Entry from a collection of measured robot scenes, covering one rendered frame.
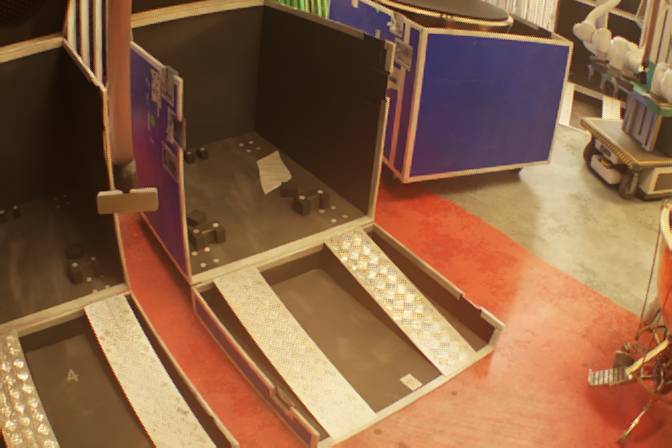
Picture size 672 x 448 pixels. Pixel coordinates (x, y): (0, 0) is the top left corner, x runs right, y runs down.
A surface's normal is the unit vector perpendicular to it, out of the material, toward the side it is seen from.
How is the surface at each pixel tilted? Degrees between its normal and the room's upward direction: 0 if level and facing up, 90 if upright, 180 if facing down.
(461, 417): 0
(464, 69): 90
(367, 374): 1
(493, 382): 0
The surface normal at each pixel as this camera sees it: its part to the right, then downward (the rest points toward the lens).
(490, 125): 0.38, 0.51
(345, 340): 0.11, -0.84
